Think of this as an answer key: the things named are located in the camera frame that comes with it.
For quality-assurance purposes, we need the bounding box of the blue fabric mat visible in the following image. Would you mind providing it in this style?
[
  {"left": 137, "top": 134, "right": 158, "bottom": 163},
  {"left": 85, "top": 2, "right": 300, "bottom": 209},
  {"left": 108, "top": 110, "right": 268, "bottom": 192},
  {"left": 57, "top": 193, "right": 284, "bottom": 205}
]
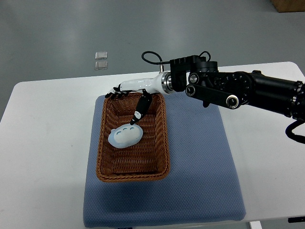
[{"left": 83, "top": 93, "right": 246, "bottom": 228}]

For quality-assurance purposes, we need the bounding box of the black table control panel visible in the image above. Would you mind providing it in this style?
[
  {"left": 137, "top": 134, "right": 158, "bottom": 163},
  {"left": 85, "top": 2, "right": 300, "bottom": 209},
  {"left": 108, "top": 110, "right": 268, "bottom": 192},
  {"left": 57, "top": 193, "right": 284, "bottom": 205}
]
[{"left": 288, "top": 216, "right": 305, "bottom": 223}]

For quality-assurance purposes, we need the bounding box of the lower metal floor plate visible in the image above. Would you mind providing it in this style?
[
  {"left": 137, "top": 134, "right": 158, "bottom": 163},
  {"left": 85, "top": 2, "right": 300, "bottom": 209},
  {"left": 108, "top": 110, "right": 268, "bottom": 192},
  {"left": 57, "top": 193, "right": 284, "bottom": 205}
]
[{"left": 95, "top": 61, "right": 108, "bottom": 70}]

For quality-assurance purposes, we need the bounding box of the brown cardboard box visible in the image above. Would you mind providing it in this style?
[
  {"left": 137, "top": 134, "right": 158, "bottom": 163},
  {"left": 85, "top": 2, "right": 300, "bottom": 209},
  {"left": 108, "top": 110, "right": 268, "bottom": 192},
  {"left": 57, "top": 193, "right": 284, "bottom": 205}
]
[{"left": 271, "top": 0, "right": 305, "bottom": 13}]

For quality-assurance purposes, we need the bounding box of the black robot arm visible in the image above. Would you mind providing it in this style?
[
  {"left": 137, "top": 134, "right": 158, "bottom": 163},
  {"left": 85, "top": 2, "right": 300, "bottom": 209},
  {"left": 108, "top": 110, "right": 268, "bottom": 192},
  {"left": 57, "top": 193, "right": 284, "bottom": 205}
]
[{"left": 106, "top": 54, "right": 305, "bottom": 143}]

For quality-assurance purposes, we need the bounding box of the upper metal floor plate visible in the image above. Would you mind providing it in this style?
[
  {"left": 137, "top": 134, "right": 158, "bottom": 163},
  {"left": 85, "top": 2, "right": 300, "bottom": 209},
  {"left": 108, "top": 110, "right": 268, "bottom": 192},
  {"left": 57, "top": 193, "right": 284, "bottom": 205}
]
[{"left": 95, "top": 51, "right": 108, "bottom": 60}]

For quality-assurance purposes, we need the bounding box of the metal floor plate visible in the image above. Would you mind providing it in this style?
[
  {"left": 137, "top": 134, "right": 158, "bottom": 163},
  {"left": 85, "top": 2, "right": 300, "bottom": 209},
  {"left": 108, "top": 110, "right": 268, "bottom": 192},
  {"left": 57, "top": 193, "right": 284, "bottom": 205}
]
[
  {"left": 95, "top": 61, "right": 108, "bottom": 70},
  {"left": 95, "top": 51, "right": 108, "bottom": 60}
]

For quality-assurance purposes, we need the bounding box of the blue white plush toy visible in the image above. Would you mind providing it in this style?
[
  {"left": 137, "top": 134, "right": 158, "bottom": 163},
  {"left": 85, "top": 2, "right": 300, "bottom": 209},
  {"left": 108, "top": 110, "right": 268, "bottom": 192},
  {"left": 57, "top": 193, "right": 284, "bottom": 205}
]
[{"left": 108, "top": 124, "right": 143, "bottom": 149}]

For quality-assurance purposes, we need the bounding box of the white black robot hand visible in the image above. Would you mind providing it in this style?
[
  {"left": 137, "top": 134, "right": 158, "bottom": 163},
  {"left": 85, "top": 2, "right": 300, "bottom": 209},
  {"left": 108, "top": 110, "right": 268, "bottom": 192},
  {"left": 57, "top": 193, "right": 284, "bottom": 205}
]
[{"left": 105, "top": 73, "right": 167, "bottom": 125}]

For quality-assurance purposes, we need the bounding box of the brown wicker basket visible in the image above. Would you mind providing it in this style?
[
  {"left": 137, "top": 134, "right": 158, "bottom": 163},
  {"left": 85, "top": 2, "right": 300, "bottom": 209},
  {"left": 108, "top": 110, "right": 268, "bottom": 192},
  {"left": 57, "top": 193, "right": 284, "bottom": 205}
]
[{"left": 96, "top": 93, "right": 170, "bottom": 182}]

